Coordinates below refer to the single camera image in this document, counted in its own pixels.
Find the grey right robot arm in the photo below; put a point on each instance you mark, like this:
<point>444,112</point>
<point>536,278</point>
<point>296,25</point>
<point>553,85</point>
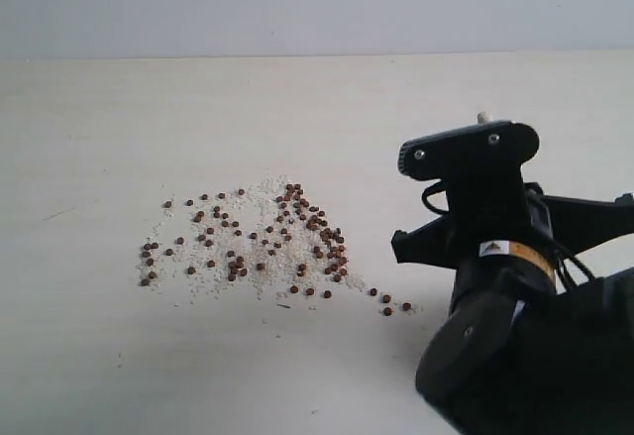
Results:
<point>525,348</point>

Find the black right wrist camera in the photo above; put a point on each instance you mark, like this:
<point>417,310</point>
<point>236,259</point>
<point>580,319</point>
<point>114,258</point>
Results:
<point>493,147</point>

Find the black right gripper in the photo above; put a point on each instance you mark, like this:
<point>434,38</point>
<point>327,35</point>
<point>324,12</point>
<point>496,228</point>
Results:
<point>496,237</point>

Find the red beans and rice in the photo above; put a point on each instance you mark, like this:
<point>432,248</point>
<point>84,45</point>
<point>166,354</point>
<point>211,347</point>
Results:
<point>269,235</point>

